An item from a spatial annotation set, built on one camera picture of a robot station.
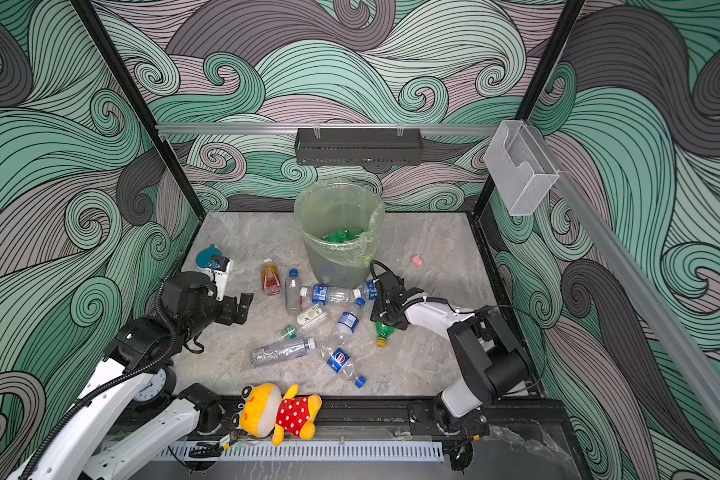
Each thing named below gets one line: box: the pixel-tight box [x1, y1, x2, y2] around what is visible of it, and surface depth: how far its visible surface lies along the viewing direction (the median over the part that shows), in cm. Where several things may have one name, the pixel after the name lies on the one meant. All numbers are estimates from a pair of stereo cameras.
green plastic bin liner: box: [294, 182, 384, 266], surface depth 93 cm
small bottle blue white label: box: [331, 311, 360, 348], surface depth 87 cm
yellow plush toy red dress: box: [232, 384, 323, 446], surface depth 71 cm
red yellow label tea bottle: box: [261, 258, 281, 296], surface depth 97 cm
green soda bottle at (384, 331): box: [375, 321, 395, 348], surface depth 87 cm
